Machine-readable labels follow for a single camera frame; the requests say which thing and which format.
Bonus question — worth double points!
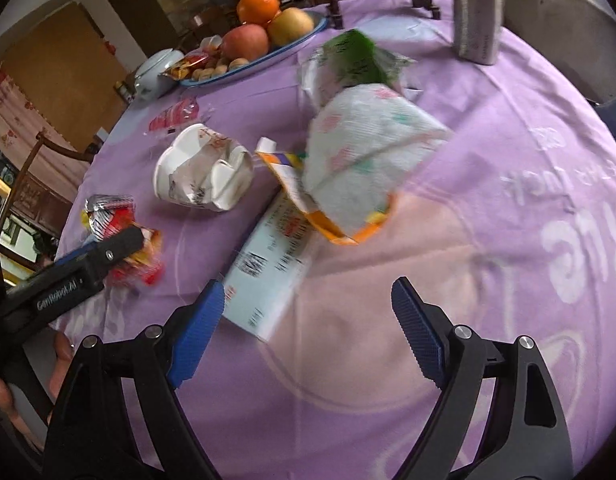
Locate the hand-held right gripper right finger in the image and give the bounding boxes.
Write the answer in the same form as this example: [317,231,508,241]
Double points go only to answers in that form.
[391,276,574,480]

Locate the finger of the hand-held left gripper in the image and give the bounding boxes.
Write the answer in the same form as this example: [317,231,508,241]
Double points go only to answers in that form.
[53,244,100,271]
[85,225,145,286]

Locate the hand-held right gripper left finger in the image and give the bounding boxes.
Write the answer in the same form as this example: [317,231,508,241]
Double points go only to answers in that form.
[43,279,226,480]

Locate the red foil snack wrapper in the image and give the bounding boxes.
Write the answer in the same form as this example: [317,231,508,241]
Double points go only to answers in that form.
[80,194,165,288]

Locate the white printed leaflet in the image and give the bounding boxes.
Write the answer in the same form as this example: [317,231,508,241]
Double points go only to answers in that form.
[222,192,313,343]

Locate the crushed white paper cup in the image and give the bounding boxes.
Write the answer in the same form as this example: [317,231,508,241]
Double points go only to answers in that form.
[154,123,256,213]

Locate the orange cardboard box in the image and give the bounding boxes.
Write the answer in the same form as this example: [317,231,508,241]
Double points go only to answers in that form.
[255,136,399,247]

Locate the white patterned paper towel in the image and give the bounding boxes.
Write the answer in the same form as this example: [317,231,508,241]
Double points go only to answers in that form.
[302,85,455,238]

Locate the green tea packet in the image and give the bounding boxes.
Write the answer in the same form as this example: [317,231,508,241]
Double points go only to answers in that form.
[295,29,417,111]

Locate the person's left hand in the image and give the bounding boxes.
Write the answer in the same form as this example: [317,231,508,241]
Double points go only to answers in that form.
[0,332,75,453]

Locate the wooden chair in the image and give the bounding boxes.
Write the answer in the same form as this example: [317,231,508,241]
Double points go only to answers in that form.
[0,130,96,271]

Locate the red clear plastic wrapper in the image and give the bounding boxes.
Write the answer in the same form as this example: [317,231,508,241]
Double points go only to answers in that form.
[145,97,201,136]

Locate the pink printed curtain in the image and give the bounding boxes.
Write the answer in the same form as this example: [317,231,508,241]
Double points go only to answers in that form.
[0,67,89,186]

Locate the white lidded bowl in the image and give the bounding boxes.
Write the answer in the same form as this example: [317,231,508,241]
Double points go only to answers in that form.
[133,48,185,101]

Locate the red yellow snack packet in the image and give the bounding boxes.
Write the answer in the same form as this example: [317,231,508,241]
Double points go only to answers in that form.
[160,52,211,81]

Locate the brown wooden door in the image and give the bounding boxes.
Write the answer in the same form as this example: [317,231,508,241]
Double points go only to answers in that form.
[0,2,129,153]

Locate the pile of walnuts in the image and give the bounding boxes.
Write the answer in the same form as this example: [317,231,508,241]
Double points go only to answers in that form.
[190,57,249,83]

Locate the red apple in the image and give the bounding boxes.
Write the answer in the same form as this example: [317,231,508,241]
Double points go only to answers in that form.
[220,25,270,61]

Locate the blue-rimmed oval plate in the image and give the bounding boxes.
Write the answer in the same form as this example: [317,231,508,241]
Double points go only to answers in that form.
[179,10,329,88]

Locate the orange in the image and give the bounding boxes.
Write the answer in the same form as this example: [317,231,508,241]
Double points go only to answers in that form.
[236,0,281,27]

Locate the yellow pear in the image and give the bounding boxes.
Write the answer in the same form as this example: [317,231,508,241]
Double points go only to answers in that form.
[267,7,315,47]

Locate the metal bottle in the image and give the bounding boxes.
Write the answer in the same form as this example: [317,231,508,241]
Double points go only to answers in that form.
[450,0,506,66]

